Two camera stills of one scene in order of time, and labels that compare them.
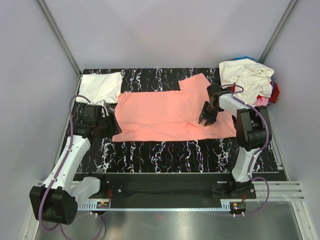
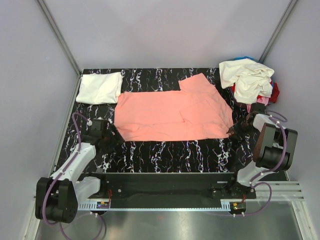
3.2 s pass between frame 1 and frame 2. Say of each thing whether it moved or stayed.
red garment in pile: stayed
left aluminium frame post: stayed
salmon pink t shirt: stayed
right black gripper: moved
